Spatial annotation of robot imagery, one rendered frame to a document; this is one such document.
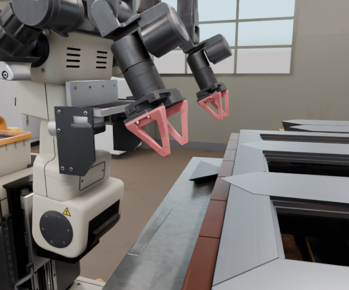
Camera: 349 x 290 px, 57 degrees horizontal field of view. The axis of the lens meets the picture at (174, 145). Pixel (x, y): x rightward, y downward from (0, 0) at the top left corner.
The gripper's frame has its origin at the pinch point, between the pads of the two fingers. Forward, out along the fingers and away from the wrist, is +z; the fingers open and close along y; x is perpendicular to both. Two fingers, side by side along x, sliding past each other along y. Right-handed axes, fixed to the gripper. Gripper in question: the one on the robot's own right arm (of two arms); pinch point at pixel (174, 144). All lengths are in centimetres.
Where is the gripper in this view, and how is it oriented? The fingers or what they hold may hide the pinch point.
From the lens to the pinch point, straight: 56.0
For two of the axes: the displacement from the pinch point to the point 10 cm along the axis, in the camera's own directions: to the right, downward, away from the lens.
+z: 4.3, 9.0, 0.5
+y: 3.3, -2.0, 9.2
